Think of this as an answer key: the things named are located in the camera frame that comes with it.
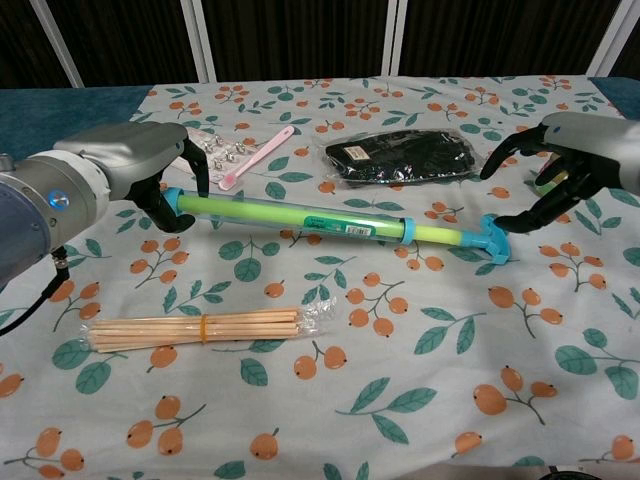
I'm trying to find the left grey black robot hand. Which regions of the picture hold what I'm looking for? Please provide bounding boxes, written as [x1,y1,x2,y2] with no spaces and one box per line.
[52,121,211,234]

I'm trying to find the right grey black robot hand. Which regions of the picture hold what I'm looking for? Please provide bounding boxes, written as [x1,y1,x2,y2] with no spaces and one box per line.
[479,111,640,235]

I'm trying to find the green blue water pump toy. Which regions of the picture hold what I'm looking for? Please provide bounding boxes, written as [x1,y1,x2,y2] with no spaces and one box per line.
[161,186,522,267]

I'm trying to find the small jar with gold lid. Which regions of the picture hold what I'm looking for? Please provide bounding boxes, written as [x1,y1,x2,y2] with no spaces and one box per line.
[530,153,572,197]

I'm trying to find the teal table cover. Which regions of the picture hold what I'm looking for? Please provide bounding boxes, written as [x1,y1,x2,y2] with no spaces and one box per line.
[0,75,640,166]

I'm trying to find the pink card with metal charms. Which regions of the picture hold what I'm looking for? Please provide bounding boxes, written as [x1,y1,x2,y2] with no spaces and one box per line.
[177,127,252,184]

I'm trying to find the pink toothbrush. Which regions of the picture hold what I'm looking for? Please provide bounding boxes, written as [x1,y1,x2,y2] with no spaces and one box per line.
[218,125,296,192]

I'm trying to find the black gloves in plastic bag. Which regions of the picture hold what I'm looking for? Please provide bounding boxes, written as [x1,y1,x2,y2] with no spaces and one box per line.
[311,127,487,191]

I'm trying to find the wooden sticks bundle in plastic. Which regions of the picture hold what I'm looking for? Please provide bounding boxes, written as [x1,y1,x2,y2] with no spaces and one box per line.
[79,296,338,356]

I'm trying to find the black folding screen white frames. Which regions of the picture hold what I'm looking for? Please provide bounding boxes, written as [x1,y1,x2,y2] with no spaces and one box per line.
[0,0,640,90]

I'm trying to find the floral orange fruit tablecloth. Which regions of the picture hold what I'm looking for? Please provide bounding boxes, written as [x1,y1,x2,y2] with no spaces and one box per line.
[0,74,640,480]

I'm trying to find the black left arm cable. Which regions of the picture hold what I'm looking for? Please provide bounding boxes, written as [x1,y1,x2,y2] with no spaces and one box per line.
[0,248,72,337]

